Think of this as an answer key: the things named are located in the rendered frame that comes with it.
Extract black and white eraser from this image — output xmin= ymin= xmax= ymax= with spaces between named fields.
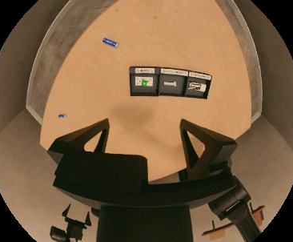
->
xmin=187 ymin=81 xmax=206 ymax=91

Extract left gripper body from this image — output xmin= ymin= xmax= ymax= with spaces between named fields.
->
xmin=62 ymin=214 xmax=90 ymax=229

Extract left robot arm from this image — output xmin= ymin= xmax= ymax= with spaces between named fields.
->
xmin=50 ymin=208 xmax=100 ymax=242

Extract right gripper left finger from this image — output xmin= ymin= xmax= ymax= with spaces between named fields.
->
xmin=52 ymin=119 xmax=110 ymax=153

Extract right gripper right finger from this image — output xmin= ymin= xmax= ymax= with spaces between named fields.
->
xmin=179 ymin=119 xmax=238 ymax=180

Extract white domino with black pips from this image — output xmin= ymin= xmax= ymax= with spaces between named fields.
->
xmin=136 ymin=77 xmax=153 ymax=86

